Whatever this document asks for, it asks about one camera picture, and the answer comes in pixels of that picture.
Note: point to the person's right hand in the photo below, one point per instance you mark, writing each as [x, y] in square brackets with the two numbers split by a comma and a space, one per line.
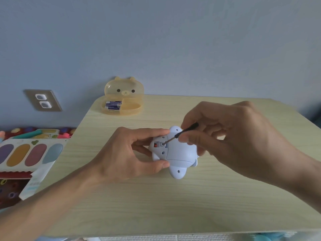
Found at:
[245, 143]

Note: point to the beige wall socket plate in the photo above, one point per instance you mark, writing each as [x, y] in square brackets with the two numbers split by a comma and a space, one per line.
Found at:
[31, 100]

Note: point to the orange bear-shaped plastic box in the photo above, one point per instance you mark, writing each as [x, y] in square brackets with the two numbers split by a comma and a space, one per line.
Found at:
[125, 89]

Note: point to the teal plastic stick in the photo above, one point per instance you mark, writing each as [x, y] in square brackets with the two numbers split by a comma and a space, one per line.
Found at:
[27, 135]

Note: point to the person's left hand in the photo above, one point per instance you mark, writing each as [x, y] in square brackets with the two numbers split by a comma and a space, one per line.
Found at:
[120, 160]

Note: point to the dark blue battery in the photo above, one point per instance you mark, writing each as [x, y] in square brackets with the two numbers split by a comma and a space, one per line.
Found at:
[112, 107]
[114, 102]

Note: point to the light blue airplane toy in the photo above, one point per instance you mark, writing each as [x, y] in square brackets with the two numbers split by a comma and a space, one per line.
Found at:
[179, 170]

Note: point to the small black screwdriver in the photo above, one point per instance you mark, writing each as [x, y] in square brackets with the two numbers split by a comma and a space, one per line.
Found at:
[185, 130]

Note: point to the white light-blue paper bag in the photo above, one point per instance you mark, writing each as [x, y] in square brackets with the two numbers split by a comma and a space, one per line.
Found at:
[35, 184]

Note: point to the person's left forearm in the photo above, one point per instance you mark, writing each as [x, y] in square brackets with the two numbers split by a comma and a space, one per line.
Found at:
[50, 210]

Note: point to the white board with coloured ovals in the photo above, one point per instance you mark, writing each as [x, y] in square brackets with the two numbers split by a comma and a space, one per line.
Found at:
[35, 154]

